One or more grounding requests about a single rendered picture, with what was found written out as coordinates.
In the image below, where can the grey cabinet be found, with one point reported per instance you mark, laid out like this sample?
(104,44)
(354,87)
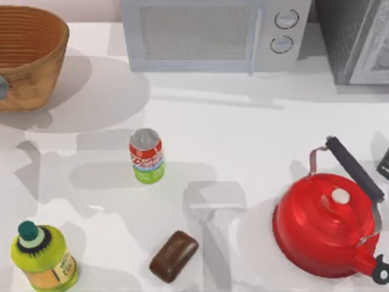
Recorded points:
(355,42)

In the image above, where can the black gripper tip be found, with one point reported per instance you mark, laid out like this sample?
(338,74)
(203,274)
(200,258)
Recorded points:
(384,165)

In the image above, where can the grey gripper tip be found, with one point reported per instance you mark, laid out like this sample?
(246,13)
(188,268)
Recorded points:
(2,87)

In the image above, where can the brown wicker basket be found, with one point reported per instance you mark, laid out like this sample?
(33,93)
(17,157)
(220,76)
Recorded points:
(28,57)

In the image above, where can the green bottle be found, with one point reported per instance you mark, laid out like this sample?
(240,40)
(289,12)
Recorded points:
(42,258)

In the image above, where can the red and green can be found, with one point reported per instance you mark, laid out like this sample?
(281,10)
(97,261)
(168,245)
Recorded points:
(147,158)

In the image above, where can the microwave knob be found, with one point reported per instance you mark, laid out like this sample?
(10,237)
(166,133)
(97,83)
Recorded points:
(281,44)
(286,18)

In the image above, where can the microwave door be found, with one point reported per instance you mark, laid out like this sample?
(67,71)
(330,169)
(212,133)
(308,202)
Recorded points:
(194,35)

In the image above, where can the brown bread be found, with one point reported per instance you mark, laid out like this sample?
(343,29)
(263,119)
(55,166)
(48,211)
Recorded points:
(174,256)

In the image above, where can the red kettle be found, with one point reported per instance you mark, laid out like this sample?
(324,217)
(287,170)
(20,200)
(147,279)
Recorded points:
(328,225)

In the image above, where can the pale microwave oven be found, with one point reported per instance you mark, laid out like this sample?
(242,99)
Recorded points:
(212,33)

